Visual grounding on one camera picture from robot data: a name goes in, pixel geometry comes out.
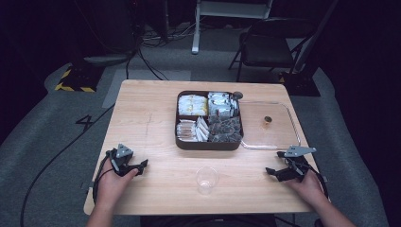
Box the person's left hand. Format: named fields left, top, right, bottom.
left=96, top=159, right=140, bottom=210

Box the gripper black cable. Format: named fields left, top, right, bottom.
left=92, top=150, right=115, bottom=204
left=301, top=159, right=331, bottom=201

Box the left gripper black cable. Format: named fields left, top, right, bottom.
left=92, top=150, right=115, bottom=204

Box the clear lid with brown knob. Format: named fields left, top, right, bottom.
left=233, top=99, right=303, bottom=151

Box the stack of clear wrapped sticks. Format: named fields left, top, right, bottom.
left=176, top=118, right=199, bottom=143

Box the clear plastic cup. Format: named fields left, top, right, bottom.
left=195, top=166, right=219, bottom=196

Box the black stand with slanted pole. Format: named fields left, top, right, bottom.
left=278, top=0, right=340, bottom=97

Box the pile of dark brown packets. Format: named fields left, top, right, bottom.
left=207, top=114, right=243, bottom=144

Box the stack of yellow white packets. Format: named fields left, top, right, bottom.
left=177, top=94, right=209, bottom=117

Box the black folding chair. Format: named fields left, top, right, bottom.
left=228, top=17, right=317, bottom=83

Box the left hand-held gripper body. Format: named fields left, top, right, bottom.
left=106, top=143, right=135, bottom=176

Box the stack of silver blue packets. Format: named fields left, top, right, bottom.
left=207, top=91, right=240, bottom=118

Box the bundle of floor cables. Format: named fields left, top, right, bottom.
left=125, top=18, right=202, bottom=81

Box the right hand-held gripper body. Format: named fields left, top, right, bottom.
left=276, top=145, right=318, bottom=183

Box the long black floor cable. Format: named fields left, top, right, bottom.
left=20, top=103, right=116, bottom=227

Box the brown compartment box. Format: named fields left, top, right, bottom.
left=174, top=90, right=245, bottom=151

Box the person's right hand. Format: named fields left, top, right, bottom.
left=284, top=169, right=329, bottom=208

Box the black yellow striped stand base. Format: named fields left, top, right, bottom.
left=54, top=61, right=106, bottom=94

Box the white table frame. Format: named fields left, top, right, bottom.
left=191, top=0, right=274, bottom=56

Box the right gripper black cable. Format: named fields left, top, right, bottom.
left=301, top=159, right=331, bottom=201

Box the row of white packets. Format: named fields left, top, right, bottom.
left=195, top=115, right=210, bottom=143

